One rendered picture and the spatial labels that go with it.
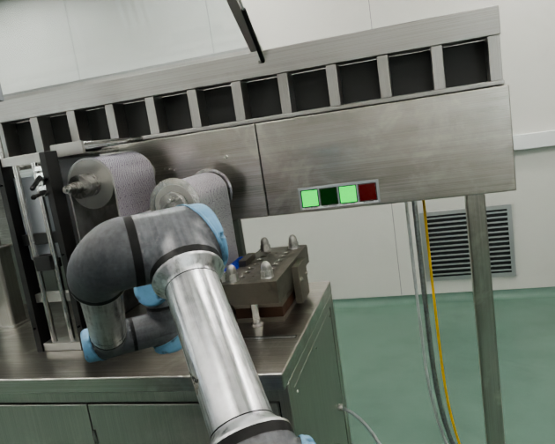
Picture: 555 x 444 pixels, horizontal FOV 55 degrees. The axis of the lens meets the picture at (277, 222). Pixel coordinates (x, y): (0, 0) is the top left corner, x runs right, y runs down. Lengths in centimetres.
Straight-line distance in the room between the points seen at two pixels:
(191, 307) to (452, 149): 107
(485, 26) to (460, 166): 39
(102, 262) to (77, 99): 120
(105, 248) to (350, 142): 99
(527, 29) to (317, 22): 139
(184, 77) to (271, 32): 239
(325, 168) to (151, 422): 87
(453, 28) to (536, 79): 242
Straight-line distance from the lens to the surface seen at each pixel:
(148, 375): 131
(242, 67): 173
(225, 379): 71
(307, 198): 169
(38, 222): 159
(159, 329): 122
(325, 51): 168
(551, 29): 408
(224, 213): 162
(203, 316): 76
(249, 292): 142
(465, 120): 165
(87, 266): 86
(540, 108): 405
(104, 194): 158
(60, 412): 153
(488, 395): 206
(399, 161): 165
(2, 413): 165
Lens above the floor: 140
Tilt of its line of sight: 9 degrees down
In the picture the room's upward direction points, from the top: 8 degrees counter-clockwise
